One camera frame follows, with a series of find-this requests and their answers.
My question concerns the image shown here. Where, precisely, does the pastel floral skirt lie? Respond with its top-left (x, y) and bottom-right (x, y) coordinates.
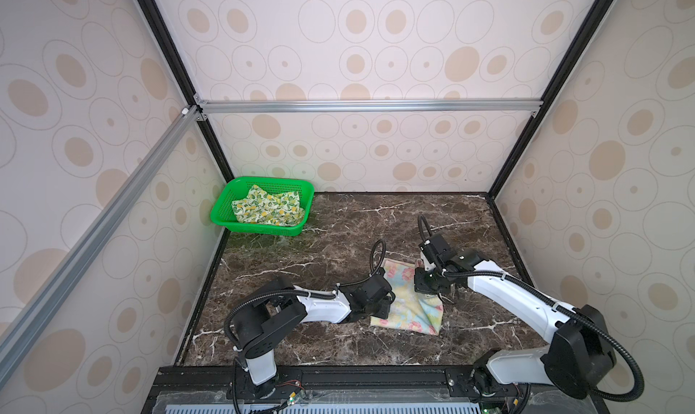
top-left (370, 258), bottom-right (443, 335)

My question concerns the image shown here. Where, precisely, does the black left corner post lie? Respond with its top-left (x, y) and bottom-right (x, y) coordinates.
top-left (135, 0), bottom-right (235, 182)

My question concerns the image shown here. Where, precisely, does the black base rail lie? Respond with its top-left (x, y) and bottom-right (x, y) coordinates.
top-left (143, 366), bottom-right (608, 413)

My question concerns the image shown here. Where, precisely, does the lemon print folded skirt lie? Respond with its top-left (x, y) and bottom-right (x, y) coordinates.
top-left (232, 185), bottom-right (305, 227)

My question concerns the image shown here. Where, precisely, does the horizontal aluminium back rail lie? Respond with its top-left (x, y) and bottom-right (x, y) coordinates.
top-left (199, 98), bottom-right (543, 115)

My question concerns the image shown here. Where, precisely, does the black right corner post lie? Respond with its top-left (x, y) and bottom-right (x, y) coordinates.
top-left (487, 0), bottom-right (615, 202)

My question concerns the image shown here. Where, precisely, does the black corner post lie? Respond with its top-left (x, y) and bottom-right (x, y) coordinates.
top-left (487, 0), bottom-right (615, 202)
top-left (135, 0), bottom-right (235, 182)

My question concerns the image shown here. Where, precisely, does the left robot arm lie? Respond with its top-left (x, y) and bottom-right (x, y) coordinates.
top-left (223, 269), bottom-right (396, 387)

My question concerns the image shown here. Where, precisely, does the diagonal aluminium left rail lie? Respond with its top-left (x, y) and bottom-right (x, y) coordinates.
top-left (1, 106), bottom-right (201, 386)

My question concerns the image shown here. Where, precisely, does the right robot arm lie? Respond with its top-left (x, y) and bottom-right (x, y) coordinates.
top-left (414, 231), bottom-right (645, 402)

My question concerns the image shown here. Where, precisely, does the green plastic basket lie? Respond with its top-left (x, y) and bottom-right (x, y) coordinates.
top-left (210, 177), bottom-right (315, 237)

